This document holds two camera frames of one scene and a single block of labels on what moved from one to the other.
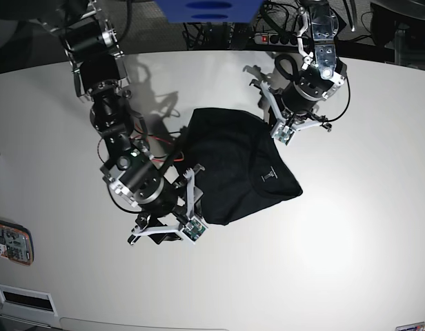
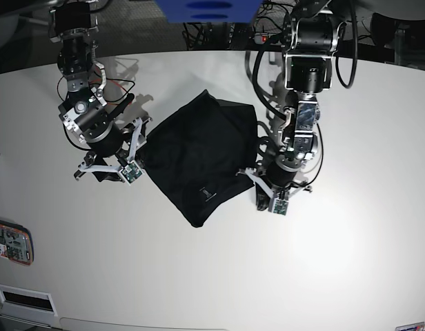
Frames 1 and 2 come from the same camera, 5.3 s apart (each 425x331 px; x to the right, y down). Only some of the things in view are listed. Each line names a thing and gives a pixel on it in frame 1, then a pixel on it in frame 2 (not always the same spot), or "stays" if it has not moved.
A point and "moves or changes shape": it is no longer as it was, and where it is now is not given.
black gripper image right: [297, 101] -> [274, 179]
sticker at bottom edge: [417, 326] stays
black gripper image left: [156, 198] -> [107, 156]
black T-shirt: [243, 169] moves or changes shape
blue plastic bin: [210, 11] stays
